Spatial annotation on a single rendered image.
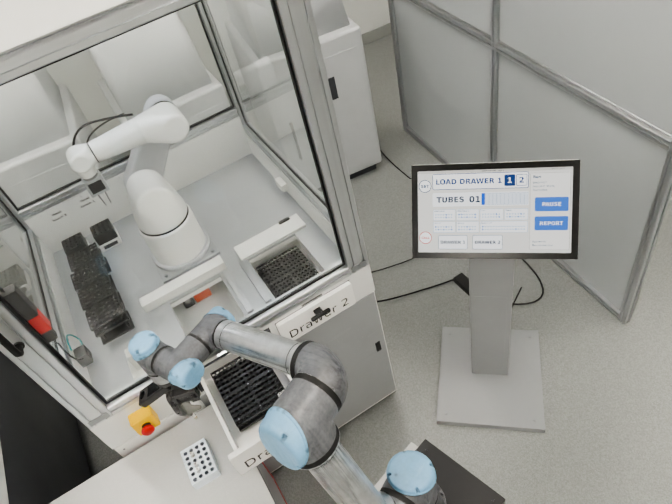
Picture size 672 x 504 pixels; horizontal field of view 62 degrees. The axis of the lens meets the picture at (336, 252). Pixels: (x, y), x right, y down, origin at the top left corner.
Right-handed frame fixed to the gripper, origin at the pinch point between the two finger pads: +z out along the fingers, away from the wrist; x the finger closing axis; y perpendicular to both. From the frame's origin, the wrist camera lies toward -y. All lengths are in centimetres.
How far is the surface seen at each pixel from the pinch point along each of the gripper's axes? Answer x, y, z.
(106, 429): 7.3, -29.1, 8.2
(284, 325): 25.5, 31.3, 7.0
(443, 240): 34, 90, -2
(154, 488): -8.6, -19.8, 22.6
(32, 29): 37, 6, -98
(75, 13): 39, 15, -98
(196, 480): -10.8, -5.9, 21.2
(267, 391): 4.4, 22.0, 9.2
